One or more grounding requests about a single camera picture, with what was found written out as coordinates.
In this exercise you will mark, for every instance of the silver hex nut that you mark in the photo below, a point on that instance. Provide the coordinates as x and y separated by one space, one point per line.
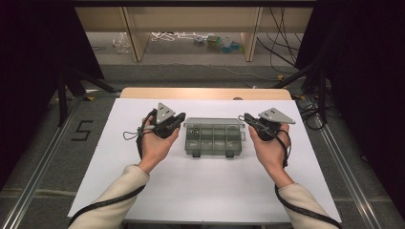
197 129

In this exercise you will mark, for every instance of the blue plastic toy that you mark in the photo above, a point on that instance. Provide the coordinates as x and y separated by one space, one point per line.
230 47

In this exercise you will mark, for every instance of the small grey toy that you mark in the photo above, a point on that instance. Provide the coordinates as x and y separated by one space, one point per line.
199 40

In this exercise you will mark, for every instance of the person's left hand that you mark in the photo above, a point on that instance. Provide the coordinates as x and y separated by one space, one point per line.
154 148

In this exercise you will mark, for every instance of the clear plastic bag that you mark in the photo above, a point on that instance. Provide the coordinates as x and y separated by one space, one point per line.
121 43

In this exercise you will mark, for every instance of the black metal stand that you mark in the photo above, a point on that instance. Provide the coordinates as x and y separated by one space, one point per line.
62 95
322 92

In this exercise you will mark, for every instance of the yellow tape piece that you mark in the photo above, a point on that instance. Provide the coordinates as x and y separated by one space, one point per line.
90 98
280 77
298 97

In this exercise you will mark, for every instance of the black curtain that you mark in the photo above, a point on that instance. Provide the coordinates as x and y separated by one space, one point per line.
366 79
31 63

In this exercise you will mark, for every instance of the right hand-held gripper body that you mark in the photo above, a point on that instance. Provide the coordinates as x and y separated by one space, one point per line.
273 115

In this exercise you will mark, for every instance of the grey transparent compartment box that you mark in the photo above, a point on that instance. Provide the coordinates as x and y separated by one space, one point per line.
219 140

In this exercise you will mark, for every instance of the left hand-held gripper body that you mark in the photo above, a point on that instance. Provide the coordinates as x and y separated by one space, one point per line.
164 114

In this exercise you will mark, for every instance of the aluminium floor rail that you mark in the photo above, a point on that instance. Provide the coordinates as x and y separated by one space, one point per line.
347 171
38 178

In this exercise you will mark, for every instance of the person's right hand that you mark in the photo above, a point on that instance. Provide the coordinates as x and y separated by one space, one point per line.
270 152

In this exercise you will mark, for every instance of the green toy box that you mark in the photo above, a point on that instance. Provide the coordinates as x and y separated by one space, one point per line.
213 42

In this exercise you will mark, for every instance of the wooden workbench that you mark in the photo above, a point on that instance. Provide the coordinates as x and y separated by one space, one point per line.
191 19

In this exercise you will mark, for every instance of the white foam board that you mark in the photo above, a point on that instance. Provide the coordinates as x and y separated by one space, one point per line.
207 191

